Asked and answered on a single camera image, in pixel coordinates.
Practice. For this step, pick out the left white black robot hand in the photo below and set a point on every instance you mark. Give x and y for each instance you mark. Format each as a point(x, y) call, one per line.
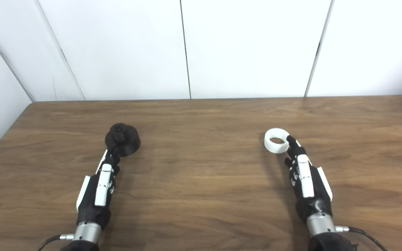
point(98, 195)

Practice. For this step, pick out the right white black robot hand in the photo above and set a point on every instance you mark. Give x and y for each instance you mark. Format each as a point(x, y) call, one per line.
point(312, 198)

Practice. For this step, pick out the round black plastic part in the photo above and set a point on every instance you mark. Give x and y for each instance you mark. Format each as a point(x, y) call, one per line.
point(127, 141)

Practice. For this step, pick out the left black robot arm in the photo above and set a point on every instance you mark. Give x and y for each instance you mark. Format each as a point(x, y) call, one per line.
point(86, 237)

